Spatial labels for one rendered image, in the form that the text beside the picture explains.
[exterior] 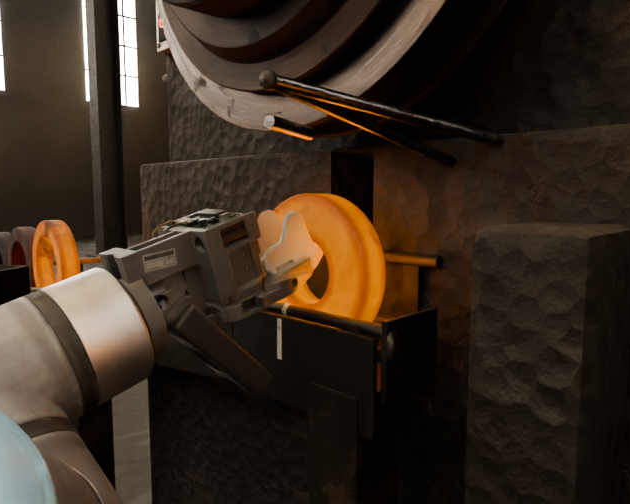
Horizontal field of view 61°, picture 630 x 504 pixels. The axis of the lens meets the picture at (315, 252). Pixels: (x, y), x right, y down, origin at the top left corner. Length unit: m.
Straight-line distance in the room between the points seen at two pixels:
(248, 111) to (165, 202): 0.37
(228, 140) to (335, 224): 0.38
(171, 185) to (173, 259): 0.46
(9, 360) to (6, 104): 10.54
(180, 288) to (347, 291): 0.15
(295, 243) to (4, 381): 0.25
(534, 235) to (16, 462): 0.29
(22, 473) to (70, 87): 11.11
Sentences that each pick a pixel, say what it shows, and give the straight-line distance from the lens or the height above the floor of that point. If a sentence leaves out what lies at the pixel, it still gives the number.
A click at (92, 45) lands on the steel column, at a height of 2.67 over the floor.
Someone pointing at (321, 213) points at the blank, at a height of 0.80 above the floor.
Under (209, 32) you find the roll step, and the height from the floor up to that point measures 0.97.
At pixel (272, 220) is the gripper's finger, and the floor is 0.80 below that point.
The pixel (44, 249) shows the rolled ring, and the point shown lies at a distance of 1.21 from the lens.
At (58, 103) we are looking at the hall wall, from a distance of 11.14.
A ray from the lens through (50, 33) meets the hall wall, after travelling 11.36.
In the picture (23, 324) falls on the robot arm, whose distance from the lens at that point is 0.37.
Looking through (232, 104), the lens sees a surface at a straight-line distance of 0.57.
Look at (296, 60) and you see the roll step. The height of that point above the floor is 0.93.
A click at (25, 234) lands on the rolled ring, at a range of 1.29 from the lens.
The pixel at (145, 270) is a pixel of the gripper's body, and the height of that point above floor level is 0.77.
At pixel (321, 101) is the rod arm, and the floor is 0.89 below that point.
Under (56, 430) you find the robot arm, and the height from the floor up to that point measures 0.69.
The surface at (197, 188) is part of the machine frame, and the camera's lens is 0.80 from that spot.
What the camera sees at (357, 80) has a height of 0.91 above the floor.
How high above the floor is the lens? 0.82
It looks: 6 degrees down
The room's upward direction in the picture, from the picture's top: straight up
